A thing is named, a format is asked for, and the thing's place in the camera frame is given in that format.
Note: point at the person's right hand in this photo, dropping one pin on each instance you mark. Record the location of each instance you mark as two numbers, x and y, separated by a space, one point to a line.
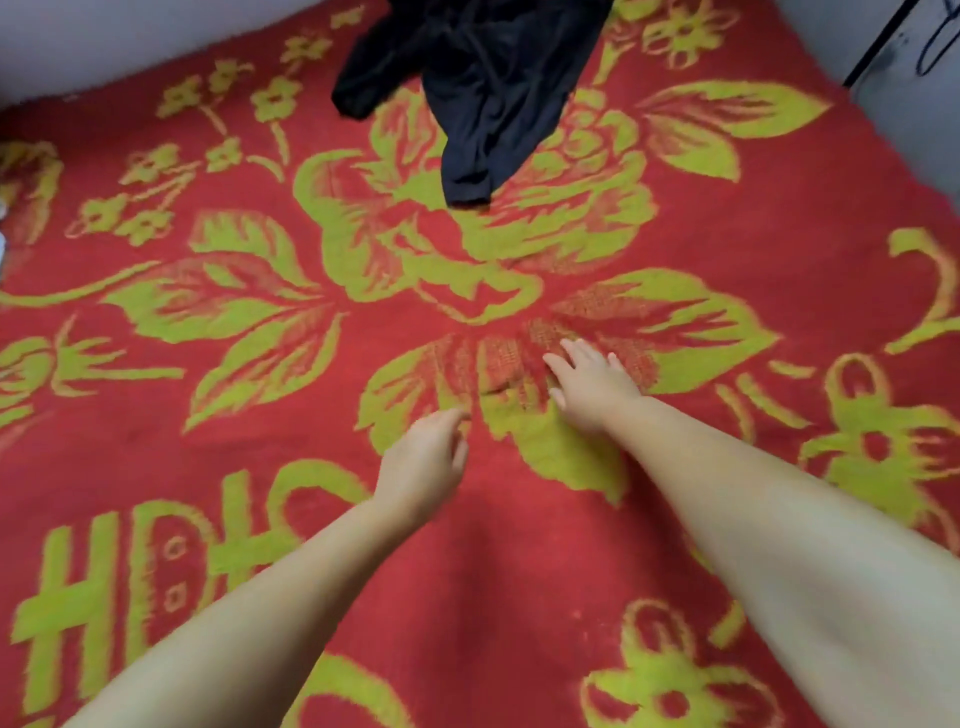
593 387

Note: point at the person's left hand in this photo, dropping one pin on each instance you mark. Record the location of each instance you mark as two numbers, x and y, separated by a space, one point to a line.
420 468

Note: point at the plain black garment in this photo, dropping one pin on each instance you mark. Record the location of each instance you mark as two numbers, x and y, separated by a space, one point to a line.
495 83

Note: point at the person's right forearm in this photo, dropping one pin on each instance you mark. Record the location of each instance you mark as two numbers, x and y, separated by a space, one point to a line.
795 555

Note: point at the person's left forearm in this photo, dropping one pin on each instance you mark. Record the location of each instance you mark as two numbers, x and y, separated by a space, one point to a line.
240 645

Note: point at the red and yellow blanket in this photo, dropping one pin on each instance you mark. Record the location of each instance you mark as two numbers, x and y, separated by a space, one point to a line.
225 450

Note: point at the black floor lamp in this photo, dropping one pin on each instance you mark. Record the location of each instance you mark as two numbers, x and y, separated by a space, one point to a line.
900 38

